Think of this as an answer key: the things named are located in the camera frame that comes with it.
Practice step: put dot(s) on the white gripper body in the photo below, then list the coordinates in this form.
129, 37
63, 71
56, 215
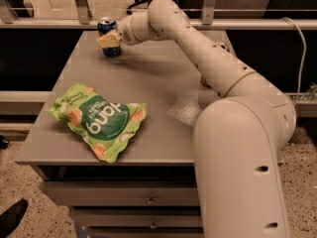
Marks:
125, 31

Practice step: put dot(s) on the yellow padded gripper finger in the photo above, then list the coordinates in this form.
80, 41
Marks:
110, 40

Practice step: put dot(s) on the blue pepsi can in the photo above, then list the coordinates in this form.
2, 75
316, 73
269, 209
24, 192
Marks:
105, 25

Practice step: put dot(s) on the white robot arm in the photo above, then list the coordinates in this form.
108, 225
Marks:
236, 138

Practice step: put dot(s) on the grey metal railing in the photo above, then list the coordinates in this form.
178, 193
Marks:
203, 14

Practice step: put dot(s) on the green dang chips bag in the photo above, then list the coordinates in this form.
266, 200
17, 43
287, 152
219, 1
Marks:
106, 127

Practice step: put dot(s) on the grey drawer cabinet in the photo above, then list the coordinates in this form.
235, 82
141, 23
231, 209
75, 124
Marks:
176, 138

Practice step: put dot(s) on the top drawer brass knob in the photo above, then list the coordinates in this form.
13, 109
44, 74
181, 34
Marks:
151, 201

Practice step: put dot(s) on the drawer brass knob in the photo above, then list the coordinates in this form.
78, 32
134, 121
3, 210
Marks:
151, 201
153, 225

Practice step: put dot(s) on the black shoe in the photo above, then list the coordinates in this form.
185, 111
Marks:
11, 218

